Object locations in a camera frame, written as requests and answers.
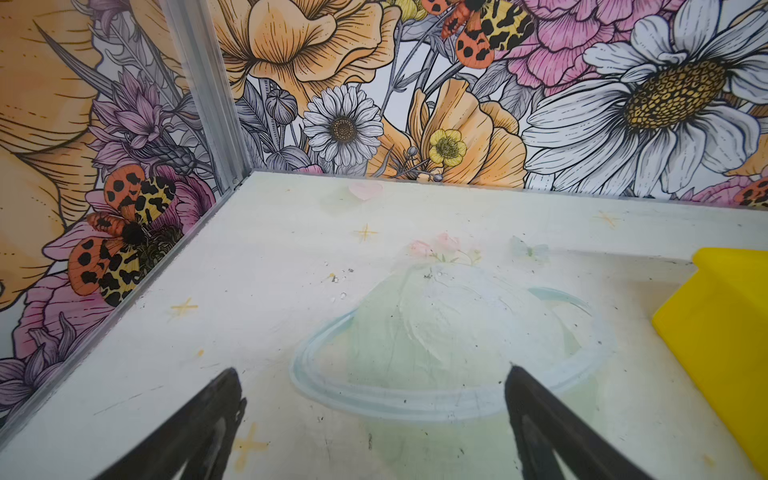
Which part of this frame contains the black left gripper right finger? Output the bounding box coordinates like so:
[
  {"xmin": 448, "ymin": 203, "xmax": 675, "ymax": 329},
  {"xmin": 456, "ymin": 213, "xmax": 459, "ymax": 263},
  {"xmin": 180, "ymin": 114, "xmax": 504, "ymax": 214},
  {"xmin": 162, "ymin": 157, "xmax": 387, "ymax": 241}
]
[{"xmin": 504, "ymin": 366, "xmax": 651, "ymax": 480}]

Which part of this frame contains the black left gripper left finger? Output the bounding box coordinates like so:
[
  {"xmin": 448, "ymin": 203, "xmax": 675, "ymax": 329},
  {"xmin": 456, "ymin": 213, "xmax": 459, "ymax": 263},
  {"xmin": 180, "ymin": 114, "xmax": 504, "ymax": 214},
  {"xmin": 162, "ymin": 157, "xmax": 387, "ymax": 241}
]
[{"xmin": 97, "ymin": 368, "xmax": 247, "ymax": 479}]

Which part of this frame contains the yellow plastic bin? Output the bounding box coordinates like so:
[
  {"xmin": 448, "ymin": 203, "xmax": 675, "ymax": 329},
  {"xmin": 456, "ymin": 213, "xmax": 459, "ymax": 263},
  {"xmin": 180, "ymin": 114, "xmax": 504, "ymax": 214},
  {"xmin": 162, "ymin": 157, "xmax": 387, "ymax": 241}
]
[{"xmin": 652, "ymin": 248, "xmax": 767, "ymax": 476}]

